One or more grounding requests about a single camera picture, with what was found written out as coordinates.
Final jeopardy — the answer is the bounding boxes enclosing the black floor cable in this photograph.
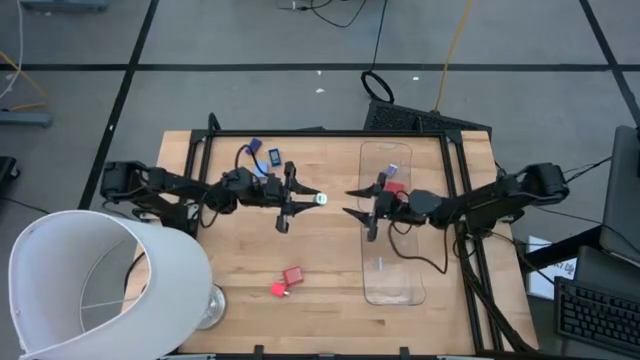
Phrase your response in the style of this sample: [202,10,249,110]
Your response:
[276,0,370,29]

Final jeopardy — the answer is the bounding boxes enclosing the black stand leg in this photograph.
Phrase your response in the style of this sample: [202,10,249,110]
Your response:
[519,224,602,274]

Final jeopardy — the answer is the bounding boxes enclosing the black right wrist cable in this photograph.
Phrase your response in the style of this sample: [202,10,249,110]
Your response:
[387,219,451,276]

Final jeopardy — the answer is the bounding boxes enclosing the dark grey case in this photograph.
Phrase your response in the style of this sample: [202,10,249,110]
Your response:
[573,244,640,301]

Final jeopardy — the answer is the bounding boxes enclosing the yellow cable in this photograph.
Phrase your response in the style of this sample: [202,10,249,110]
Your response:
[0,49,50,112]
[432,0,474,113]

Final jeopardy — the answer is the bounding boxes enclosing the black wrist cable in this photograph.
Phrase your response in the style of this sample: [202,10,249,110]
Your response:
[387,219,451,276]
[233,143,269,176]

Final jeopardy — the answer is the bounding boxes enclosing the black coiled cable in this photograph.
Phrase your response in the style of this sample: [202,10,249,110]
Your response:
[360,0,397,105]

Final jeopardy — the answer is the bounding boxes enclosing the black floor object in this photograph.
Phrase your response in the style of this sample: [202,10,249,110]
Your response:
[0,155,21,201]

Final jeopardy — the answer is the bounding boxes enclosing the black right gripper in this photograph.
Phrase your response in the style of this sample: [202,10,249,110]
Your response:
[341,171,410,243]

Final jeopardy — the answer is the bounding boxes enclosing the white lampshade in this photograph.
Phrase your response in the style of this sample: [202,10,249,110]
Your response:
[7,208,214,360]

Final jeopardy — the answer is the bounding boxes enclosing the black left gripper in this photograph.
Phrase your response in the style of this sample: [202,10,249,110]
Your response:
[261,160,322,235]

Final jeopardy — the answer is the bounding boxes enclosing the grey laptop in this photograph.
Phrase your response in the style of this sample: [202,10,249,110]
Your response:
[598,124,640,266]

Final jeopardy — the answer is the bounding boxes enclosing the grey base plate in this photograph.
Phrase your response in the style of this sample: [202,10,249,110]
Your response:
[19,0,110,13]
[0,109,54,128]

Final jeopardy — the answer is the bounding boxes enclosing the white cable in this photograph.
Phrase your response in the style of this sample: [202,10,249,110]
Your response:
[0,0,26,101]

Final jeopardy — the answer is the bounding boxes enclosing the black keyboard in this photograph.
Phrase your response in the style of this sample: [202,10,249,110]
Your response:
[554,276,640,357]

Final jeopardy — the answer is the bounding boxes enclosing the clear plastic tray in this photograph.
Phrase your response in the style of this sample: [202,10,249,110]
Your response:
[357,140,415,219]
[360,214,428,307]

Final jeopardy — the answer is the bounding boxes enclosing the black mesh panel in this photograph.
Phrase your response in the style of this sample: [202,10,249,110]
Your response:
[363,98,494,136]

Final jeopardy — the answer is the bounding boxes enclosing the glass lamp base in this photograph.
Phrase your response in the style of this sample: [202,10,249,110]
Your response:
[196,283,228,331]

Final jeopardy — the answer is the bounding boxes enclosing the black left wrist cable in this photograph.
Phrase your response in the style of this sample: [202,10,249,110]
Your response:
[233,143,269,176]

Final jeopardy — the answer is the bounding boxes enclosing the black aluminium table frame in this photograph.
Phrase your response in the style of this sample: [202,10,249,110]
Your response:
[180,112,540,358]

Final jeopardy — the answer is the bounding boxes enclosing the white paper sheet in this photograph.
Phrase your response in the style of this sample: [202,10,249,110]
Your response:
[527,234,577,301]

